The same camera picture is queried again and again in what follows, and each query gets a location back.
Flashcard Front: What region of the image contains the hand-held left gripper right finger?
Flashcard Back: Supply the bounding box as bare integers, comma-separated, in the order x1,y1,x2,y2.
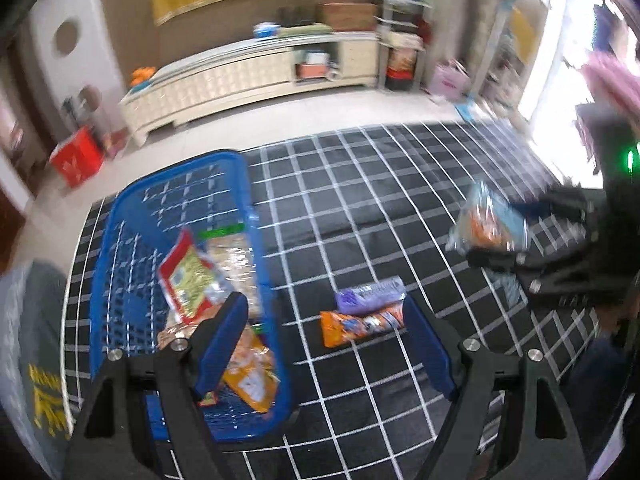
400,294,589,480

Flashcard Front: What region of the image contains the orange snack bag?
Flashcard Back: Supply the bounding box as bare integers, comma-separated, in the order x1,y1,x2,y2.
390,47,424,74

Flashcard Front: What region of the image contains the red and black box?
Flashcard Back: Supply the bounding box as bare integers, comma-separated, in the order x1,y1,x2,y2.
386,67,419,92

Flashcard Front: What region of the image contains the person's right hand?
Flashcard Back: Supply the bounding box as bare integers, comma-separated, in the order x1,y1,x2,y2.
594,304,633,348

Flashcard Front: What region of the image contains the cream tv cabinet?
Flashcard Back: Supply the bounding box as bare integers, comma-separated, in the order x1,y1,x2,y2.
119,30,381,149

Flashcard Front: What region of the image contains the yellow board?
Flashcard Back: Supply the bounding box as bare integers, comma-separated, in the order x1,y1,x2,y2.
507,7,536,62

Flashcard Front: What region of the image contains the grey doormat with yellow print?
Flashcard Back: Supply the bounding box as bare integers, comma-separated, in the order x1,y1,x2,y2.
0,260,77,442

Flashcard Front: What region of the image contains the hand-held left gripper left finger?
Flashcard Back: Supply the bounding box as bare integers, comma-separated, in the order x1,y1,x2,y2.
67,291,250,480

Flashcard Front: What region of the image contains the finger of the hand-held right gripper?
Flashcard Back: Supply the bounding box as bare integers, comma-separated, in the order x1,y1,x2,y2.
509,186,598,227
466,244,581,293

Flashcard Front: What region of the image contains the red and yellow snack packet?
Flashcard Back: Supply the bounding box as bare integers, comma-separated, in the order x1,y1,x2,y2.
157,230,236,326

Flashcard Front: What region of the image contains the blue plastic basket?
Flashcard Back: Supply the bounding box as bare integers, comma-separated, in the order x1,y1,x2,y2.
89,150,294,444

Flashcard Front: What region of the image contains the black grid floor mat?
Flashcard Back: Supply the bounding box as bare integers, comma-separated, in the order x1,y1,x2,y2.
60,120,609,480

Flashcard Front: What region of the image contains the small orange snack packet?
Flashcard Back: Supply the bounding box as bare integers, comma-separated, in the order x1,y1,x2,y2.
320,307,406,349

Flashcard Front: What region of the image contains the pink cloth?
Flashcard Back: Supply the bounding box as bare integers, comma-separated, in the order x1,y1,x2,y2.
582,52,640,112

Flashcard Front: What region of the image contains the purple chewing gum packet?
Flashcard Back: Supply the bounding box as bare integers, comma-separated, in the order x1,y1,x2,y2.
335,276,405,314

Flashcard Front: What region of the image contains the green folded cloth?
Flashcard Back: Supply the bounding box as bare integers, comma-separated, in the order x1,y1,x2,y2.
277,24,334,39

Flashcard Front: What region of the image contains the orange box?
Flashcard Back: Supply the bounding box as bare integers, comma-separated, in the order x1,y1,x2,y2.
295,62,331,80

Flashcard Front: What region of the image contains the brown cardboard box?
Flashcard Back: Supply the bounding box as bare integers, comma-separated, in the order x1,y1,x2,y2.
320,2,379,31

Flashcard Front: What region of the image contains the metal shelf rack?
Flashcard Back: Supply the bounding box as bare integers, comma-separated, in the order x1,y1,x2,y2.
374,0,437,93

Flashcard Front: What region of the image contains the red cardboard box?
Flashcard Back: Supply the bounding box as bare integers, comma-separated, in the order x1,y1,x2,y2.
50,126,106,189

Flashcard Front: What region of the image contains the pink bag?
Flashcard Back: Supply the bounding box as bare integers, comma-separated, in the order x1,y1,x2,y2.
431,59,471,97

